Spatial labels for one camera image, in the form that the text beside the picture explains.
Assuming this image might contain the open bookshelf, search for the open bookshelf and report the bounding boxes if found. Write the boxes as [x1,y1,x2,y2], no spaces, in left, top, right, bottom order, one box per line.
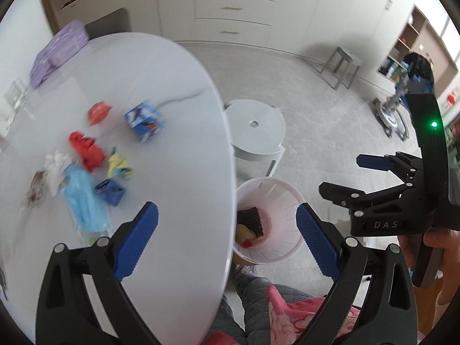
[377,5,453,83]

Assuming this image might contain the person's right hand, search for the person's right hand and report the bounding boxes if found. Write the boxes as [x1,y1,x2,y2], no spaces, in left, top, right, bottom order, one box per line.
[399,227,460,295]

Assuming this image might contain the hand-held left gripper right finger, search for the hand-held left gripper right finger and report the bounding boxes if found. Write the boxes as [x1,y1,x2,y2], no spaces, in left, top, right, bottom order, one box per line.
[295,202,419,345]

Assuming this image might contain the dark grey chair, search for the dark grey chair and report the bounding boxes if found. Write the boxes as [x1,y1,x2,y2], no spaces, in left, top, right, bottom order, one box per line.
[84,7,132,40]

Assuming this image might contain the pink printed garment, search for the pink printed garment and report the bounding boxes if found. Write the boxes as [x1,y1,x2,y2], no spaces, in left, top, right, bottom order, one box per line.
[205,284,360,345]

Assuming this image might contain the small blue box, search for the small blue box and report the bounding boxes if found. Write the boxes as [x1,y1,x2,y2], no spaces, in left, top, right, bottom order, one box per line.
[94,178,127,207]

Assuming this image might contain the white tissue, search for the white tissue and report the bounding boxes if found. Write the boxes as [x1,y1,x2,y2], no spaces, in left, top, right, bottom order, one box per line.
[44,151,74,196]

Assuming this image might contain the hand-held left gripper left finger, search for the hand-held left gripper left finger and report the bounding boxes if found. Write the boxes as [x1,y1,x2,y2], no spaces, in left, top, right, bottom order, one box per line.
[35,201,162,345]

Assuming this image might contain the person's right forearm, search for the person's right forearm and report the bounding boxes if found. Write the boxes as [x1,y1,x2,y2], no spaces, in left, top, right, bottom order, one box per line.
[429,287,460,338]

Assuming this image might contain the yellow wrapper with red spot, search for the yellow wrapper with red spot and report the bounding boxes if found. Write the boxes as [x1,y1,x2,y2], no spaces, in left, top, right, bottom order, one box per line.
[235,225,257,249]

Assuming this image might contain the grey round plastic stool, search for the grey round plastic stool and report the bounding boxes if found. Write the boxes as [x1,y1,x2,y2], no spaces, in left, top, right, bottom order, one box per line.
[225,99,286,177]

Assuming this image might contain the blue face mask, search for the blue face mask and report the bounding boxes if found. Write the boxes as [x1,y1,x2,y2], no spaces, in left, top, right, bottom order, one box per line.
[63,164,112,232]

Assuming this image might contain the grey metal stool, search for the grey metal stool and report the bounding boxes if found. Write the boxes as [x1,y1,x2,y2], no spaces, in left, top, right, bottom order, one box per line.
[321,45,363,90]

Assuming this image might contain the white drawer cabinet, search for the white drawer cabinet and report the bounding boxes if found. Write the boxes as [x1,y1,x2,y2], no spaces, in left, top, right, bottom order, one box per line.
[154,0,324,49]

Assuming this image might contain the white slotted trash bin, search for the white slotted trash bin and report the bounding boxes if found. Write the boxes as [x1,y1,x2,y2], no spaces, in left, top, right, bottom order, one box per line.
[232,177,306,265]

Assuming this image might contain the grey quilted pants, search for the grey quilted pants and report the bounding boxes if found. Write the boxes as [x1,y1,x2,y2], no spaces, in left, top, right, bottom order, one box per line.
[205,264,324,345]

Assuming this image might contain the purple soft package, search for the purple soft package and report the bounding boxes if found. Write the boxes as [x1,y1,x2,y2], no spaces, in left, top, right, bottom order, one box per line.
[29,20,90,89]

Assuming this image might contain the clear brownish wrapper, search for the clear brownish wrapper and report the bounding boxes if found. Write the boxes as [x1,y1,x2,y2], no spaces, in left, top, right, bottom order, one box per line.
[24,170,49,209]

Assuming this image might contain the black textured wrapper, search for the black textured wrapper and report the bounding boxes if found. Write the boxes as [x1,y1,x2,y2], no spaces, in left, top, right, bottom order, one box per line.
[237,206,265,238]

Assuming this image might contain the blue and white carton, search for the blue and white carton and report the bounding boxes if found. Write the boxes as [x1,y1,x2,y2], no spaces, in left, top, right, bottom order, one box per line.
[123,100,166,143]

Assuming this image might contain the orange red wrapper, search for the orange red wrapper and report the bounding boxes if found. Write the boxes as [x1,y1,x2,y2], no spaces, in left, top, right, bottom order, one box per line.
[88,102,114,126]

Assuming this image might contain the clear drinking glass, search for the clear drinking glass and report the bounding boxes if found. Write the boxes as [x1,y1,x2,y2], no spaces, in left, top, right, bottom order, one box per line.
[3,77,31,110]

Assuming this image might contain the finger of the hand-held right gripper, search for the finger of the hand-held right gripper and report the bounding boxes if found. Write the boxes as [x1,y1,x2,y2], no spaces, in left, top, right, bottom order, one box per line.
[319,181,414,220]
[356,150,425,188]

